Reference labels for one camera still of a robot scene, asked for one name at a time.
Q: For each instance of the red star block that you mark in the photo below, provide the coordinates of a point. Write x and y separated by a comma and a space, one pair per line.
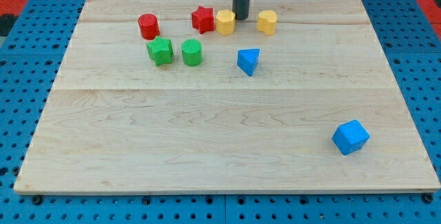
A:
203, 19

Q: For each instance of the blue triangle block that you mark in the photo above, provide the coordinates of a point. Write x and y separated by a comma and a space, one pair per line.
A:
247, 60

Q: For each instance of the yellow hexagon block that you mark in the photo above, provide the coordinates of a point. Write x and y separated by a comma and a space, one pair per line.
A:
225, 22

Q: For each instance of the light wooden board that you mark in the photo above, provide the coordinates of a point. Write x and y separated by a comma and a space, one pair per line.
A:
116, 124

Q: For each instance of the green star block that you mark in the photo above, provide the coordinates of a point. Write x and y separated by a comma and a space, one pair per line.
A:
160, 50

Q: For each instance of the red cylinder block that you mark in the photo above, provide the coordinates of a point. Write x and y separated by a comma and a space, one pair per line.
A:
148, 25

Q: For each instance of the blue cube block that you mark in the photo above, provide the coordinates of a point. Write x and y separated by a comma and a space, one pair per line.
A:
350, 137

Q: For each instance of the yellow heart block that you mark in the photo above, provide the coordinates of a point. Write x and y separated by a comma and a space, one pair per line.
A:
267, 20

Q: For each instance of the green cylinder block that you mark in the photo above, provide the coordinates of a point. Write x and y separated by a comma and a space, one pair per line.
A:
192, 52

